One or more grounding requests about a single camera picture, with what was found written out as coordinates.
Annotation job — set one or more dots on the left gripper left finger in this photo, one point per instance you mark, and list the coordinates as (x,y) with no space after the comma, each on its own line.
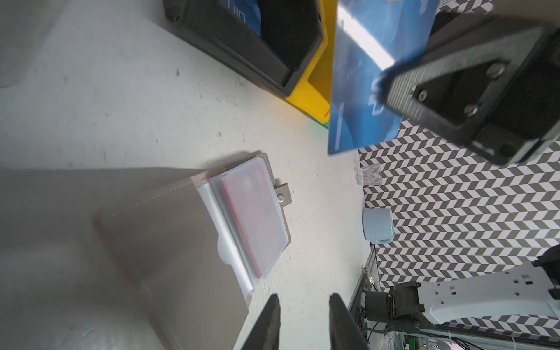
(265,334)

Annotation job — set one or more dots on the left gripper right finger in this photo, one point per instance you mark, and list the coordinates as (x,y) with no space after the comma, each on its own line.
(344,333)

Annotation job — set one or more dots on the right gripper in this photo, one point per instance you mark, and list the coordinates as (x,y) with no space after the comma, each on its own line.
(487,83)

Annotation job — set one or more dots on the grey card holder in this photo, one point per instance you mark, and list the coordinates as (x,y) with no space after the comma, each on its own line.
(179,251)

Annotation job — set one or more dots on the blue credit card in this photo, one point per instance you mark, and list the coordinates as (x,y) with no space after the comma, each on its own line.
(371,39)

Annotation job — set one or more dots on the pink card in holder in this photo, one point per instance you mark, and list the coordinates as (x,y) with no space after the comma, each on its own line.
(256,213)

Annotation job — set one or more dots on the light blue mug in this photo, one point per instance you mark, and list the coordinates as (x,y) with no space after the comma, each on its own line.
(378,225)

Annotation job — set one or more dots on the yellow bin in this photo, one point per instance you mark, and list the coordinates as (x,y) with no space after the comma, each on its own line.
(312,94)

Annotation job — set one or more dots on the black bin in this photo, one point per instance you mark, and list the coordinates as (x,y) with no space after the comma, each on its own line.
(270,43)

